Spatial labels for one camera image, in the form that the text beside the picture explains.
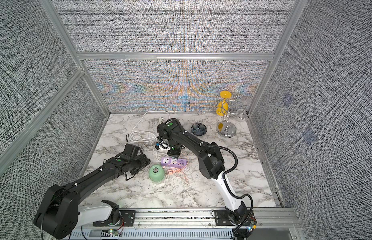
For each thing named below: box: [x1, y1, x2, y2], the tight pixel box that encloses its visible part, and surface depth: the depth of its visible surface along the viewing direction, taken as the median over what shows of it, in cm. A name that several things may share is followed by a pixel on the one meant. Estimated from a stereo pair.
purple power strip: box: [160, 157, 188, 168], surface depth 92 cm
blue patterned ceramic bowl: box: [191, 123, 208, 136], surface depth 108 cm
